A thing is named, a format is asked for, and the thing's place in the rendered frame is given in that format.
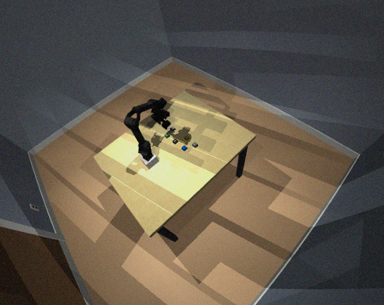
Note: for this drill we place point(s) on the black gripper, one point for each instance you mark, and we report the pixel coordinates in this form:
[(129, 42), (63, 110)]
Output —
[(159, 118)]

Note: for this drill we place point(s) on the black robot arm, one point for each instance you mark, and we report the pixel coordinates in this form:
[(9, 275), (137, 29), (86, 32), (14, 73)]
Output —
[(133, 124)]

